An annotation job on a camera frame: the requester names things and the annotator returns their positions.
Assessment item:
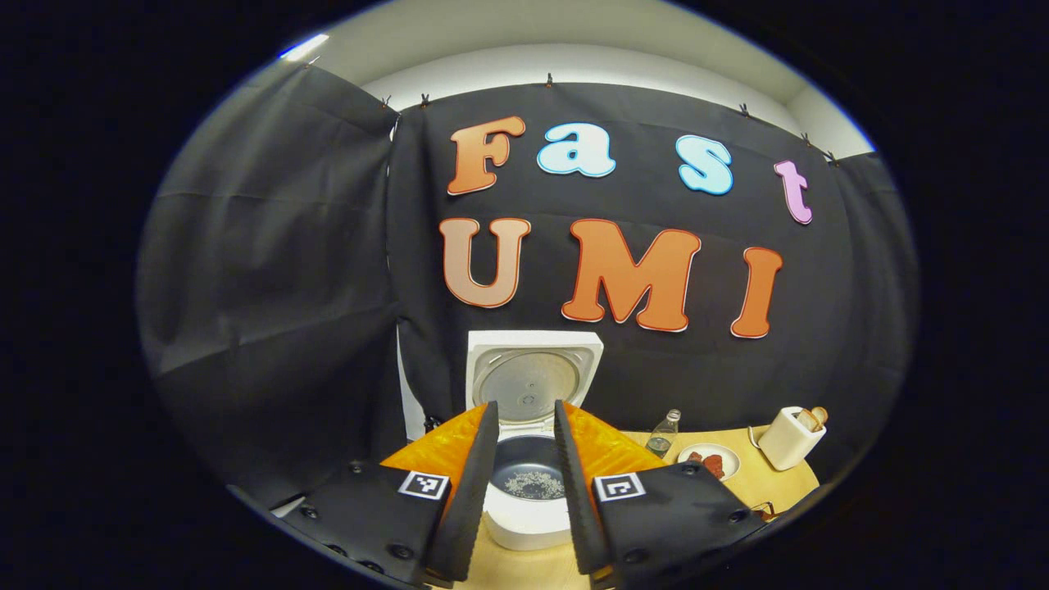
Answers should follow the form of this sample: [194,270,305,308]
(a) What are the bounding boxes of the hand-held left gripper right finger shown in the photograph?
[553,399,769,590]

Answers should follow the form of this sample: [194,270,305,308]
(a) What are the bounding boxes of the white round plate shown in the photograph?
[678,443,741,482]

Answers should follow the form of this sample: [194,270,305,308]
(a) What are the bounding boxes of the black backdrop cloth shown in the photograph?
[135,61,919,509]

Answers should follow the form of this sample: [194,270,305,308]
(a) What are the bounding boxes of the clear plastic water bottle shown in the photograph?
[646,409,682,460]

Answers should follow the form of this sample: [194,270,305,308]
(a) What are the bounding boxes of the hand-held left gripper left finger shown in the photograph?
[270,400,501,589]

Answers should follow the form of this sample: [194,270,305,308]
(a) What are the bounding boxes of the white toaster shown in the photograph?
[758,406,827,471]

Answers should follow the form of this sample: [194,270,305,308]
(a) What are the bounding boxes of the white rice grains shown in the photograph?
[504,471,566,501]

